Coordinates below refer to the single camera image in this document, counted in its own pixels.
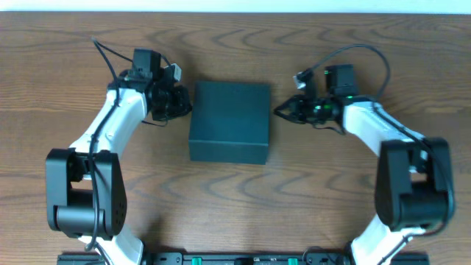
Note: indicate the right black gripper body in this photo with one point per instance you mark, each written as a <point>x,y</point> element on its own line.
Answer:
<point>299,109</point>

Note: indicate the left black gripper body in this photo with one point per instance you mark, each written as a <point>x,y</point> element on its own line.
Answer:
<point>176,101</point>

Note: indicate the black gift box with lid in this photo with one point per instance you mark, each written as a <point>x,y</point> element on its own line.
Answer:
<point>230,122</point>

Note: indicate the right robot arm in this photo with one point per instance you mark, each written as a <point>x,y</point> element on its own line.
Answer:
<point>414,187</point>

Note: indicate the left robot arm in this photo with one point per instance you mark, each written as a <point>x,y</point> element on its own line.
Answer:
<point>85,193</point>

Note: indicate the black mounting rail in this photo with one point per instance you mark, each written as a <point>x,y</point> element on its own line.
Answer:
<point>177,258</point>

